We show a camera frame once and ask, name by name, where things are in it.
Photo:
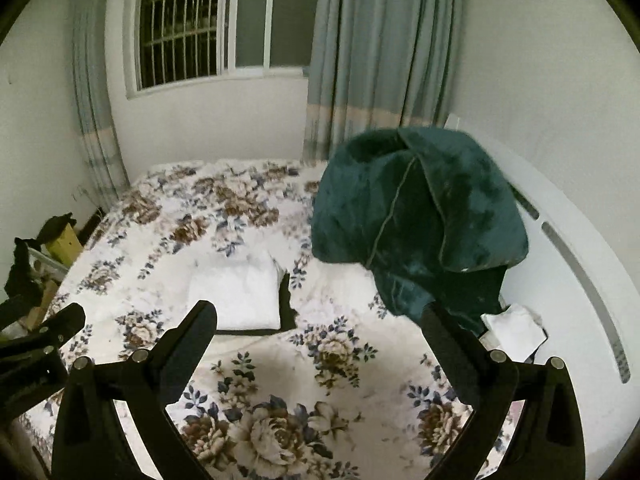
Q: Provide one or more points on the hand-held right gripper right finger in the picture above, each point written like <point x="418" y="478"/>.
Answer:
<point x="450" y="357"/>

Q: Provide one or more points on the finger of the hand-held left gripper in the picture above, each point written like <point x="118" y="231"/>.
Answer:
<point x="55" y="327"/>

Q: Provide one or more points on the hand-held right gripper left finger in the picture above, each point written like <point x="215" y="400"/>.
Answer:
<point x="182" y="355"/>

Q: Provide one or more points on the white knit sweater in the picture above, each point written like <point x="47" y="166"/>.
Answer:
<point x="235" y="290"/>

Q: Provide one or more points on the black clothes heap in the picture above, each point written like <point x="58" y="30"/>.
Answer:
<point x="27" y="275"/>

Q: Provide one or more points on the pile of folded clothes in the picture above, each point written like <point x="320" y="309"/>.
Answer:
<point x="515" y="330"/>

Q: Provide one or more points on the yellow box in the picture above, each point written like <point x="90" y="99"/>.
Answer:
<point x="62" y="245"/>

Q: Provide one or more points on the bed with floral sheet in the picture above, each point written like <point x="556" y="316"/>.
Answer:
<point x="165" y="220"/>

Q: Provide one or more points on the dark green plush blanket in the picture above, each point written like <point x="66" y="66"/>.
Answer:
<point x="425" y="210"/>

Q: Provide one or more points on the white headboard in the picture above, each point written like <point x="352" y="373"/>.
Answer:
<point x="575" y="220"/>

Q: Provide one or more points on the grey-blue curtain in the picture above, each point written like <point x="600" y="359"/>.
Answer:
<point x="380" y="50"/>
<point x="97" y="110"/>

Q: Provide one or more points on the barred window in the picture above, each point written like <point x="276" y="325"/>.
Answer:
<point x="200" y="20"/>

